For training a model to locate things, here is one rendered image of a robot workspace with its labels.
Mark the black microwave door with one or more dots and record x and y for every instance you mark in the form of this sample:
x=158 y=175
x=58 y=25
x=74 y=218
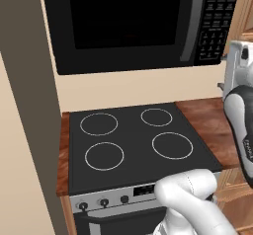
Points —
x=125 y=18

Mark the silver oven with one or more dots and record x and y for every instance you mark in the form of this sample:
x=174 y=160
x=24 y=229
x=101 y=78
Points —
x=112 y=224

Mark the grey-brown tall cabinet panel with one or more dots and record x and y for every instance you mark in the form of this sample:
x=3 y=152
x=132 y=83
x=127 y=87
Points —
x=29 y=107

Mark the black microwave oven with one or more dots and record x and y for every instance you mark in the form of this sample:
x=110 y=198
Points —
x=217 y=21

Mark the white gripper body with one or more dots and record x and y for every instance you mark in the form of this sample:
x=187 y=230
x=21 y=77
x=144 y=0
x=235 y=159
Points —
x=233 y=67

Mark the wooden wall cupboard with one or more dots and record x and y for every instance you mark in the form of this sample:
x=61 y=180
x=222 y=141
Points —
x=242 y=21

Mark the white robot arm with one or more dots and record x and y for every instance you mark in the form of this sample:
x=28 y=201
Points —
x=194 y=206

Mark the narrow wooden base cupboard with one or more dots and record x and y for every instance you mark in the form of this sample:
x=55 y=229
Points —
x=67 y=216

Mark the black oven knob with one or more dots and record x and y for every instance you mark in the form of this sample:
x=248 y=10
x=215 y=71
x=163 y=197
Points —
x=104 y=202
x=82 y=206
x=124 y=199

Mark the black hob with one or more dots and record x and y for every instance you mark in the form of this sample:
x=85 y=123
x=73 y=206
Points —
x=138 y=153

